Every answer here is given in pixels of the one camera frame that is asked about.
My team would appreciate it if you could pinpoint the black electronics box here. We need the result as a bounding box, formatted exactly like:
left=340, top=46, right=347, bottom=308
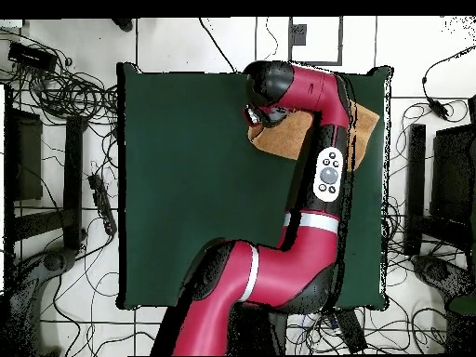
left=7, top=41, right=60, bottom=73

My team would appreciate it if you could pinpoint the black power adapter with cable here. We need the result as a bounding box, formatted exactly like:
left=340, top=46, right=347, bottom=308
left=420, top=45, right=476, bottom=122

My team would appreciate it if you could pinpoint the tan terry towel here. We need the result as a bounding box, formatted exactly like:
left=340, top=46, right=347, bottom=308
left=246, top=101, right=381, bottom=172

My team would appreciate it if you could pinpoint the dark grey square plate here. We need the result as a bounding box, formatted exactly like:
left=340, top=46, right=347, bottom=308
left=289, top=23, right=309, bottom=46

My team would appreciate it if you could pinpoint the long black power strip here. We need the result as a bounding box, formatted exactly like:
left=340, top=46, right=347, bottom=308
left=331, top=307, right=369, bottom=355

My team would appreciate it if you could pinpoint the black cable tangle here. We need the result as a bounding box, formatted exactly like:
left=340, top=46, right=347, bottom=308
left=0, top=29, right=120, bottom=127

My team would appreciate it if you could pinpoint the dark flat panel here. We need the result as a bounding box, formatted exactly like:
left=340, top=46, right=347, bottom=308
left=430, top=124, right=476, bottom=224
left=13, top=109, right=45, bottom=202

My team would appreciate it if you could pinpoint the grey square floor frame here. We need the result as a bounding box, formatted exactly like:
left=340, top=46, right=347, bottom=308
left=286, top=16, right=344, bottom=67

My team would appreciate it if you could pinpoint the dark stand foot with knob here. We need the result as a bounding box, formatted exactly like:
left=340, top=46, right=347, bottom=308
left=8, top=246, right=79, bottom=356
left=410, top=254, right=471, bottom=298

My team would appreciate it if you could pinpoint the dark green table cloth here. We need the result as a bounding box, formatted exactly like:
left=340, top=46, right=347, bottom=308
left=115, top=61, right=394, bottom=311

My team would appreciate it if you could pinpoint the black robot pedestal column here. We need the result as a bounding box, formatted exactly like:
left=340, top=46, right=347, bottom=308
left=227, top=302, right=290, bottom=356

